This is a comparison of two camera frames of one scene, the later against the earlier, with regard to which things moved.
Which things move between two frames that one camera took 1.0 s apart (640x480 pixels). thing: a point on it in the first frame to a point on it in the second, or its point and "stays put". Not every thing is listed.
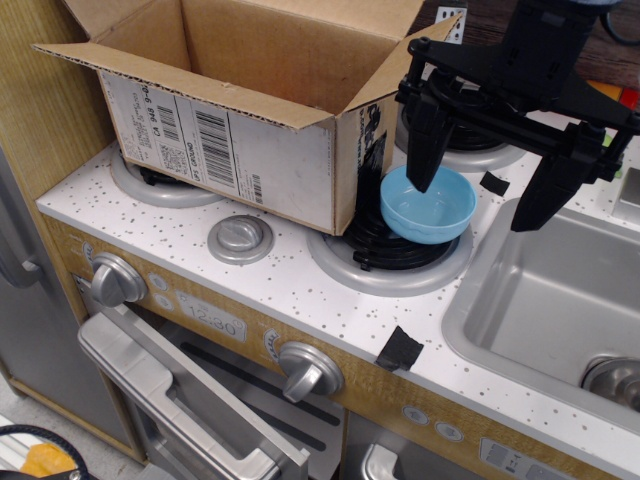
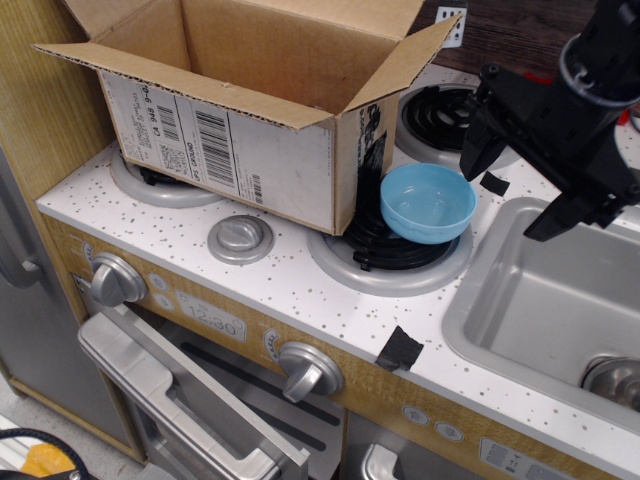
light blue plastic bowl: [439, 215] stays put
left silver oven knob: [114, 280] stays put
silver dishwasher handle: [378, 463] stays put
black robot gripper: [528, 81] to [564, 137]
